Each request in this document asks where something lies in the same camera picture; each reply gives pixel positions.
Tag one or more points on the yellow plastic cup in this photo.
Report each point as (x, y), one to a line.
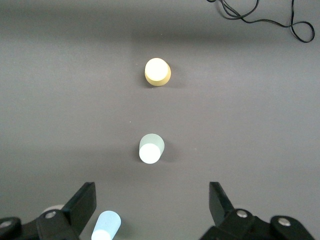
(157, 71)

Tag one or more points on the pale green plastic cup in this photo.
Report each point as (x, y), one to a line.
(150, 152)

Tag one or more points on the light blue plastic cup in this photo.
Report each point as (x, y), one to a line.
(107, 225)

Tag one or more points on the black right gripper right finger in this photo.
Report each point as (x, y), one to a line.
(225, 222)

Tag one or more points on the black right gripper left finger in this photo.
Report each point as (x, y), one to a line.
(75, 220)

